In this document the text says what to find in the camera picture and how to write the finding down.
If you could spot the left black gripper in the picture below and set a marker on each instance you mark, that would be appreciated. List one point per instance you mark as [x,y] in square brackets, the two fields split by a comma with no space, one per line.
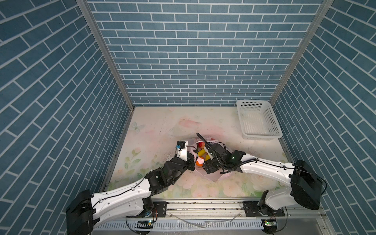
[190,162]

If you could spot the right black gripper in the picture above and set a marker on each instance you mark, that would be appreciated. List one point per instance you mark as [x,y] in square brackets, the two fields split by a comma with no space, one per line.
[207,164]

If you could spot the pink plastic bag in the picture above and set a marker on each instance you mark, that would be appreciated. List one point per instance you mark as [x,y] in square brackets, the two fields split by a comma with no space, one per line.
[214,177]

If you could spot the white plastic mesh basket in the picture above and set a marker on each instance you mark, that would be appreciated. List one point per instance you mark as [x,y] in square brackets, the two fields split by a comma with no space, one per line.
[258,120]

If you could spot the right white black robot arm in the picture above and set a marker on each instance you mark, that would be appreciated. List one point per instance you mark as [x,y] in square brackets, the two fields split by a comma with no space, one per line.
[301,185]

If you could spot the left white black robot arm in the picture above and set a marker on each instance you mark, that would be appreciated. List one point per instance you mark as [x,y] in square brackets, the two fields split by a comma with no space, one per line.
[89,210]

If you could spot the red fruit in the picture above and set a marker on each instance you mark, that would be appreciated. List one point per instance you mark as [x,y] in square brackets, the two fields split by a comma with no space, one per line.
[201,145]

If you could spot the yellow banana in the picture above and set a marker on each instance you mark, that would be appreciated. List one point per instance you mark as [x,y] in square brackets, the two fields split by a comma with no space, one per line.
[202,154]

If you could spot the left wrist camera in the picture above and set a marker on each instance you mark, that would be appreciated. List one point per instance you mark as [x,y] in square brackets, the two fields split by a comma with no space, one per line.
[181,150]

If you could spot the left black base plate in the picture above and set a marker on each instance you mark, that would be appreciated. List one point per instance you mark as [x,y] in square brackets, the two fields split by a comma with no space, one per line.
[156,209]

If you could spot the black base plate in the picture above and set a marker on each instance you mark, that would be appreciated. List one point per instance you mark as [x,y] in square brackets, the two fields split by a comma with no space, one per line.
[253,209]
[156,209]

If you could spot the aluminium mounting rail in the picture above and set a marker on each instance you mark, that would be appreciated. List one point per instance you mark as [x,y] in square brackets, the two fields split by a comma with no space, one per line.
[224,208]

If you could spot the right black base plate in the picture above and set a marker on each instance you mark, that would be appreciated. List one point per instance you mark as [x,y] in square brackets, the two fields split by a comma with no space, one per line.
[253,209]

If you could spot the white slotted cable duct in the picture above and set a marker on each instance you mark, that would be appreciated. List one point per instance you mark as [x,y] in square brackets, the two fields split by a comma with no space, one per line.
[179,225]

